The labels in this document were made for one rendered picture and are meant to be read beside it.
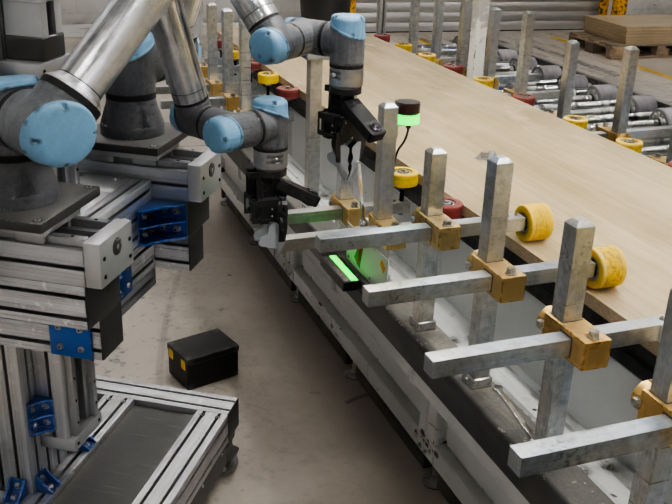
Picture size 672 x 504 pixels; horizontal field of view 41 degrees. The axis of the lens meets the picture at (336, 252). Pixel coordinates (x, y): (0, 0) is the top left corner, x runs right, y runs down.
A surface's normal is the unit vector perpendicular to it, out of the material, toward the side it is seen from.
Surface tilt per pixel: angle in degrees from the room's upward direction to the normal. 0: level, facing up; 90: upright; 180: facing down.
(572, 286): 90
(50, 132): 96
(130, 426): 0
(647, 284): 0
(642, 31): 90
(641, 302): 0
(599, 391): 90
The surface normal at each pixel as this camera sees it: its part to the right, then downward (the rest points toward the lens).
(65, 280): -0.23, 0.37
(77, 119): 0.63, 0.40
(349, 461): 0.04, -0.92
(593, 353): 0.35, 0.37
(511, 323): -0.94, 0.11
